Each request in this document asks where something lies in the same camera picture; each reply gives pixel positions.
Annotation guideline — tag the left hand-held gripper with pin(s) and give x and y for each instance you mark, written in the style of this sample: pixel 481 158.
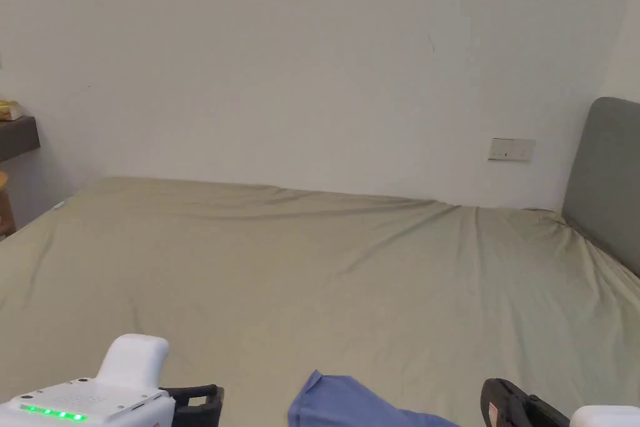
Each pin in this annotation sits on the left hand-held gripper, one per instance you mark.
pixel 100 397

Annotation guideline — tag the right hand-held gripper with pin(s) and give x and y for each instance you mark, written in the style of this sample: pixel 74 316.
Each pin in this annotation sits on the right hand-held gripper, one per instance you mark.
pixel 607 417

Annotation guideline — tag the blue garment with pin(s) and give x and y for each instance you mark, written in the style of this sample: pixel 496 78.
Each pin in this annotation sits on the blue garment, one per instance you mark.
pixel 345 404

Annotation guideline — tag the bed with beige sheet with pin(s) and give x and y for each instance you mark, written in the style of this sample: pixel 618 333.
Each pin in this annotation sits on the bed with beige sheet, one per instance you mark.
pixel 300 272

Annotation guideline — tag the grey padded headboard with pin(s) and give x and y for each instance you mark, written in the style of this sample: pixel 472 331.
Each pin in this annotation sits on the grey padded headboard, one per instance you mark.
pixel 605 187

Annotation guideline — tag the white wall switch panel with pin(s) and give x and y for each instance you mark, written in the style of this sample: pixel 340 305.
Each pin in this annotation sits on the white wall switch panel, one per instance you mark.
pixel 511 150

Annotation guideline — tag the dark wall shelf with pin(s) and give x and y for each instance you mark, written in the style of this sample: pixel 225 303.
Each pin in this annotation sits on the dark wall shelf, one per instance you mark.
pixel 17 139

